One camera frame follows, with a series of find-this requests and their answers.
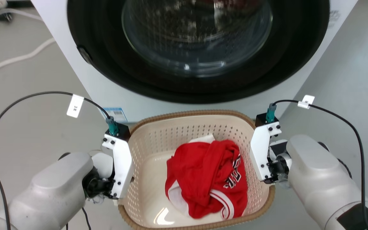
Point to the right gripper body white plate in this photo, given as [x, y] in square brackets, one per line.
[260, 153]

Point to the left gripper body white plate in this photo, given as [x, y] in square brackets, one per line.
[121, 166]

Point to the cream laundry basket brown rim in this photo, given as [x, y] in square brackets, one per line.
[152, 166]

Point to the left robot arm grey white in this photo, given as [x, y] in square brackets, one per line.
[53, 195]

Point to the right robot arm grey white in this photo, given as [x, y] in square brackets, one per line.
[321, 179]

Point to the blue barcode sticker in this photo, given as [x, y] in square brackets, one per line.
[117, 115]

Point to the red and white jersey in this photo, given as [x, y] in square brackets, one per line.
[203, 179]

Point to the white washing machine body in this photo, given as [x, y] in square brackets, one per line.
[113, 92]

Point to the black round washing machine door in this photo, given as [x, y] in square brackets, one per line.
[196, 48]

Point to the black power adapter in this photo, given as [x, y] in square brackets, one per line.
[4, 16]

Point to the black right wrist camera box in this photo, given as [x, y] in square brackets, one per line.
[266, 117]

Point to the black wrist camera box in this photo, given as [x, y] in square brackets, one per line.
[117, 127]
[266, 117]

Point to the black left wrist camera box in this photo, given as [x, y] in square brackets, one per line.
[117, 127]

